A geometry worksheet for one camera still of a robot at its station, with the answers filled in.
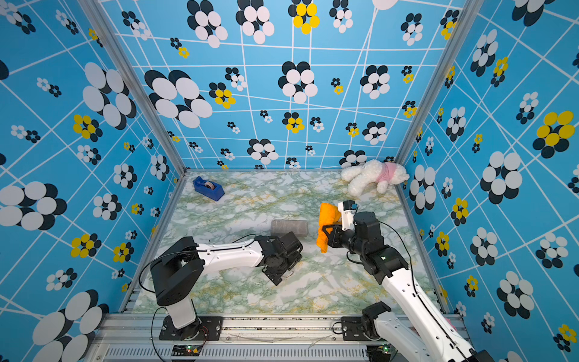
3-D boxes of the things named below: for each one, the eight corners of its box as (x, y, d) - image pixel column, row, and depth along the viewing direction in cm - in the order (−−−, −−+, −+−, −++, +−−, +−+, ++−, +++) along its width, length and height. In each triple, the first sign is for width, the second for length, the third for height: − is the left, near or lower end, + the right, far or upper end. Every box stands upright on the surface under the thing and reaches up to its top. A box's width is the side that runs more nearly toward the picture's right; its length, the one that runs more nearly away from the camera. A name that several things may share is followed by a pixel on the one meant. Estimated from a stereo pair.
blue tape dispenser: (195, 191, 114) (190, 182, 108) (203, 184, 117) (198, 175, 111) (217, 201, 110) (212, 192, 104) (224, 193, 113) (220, 184, 107)
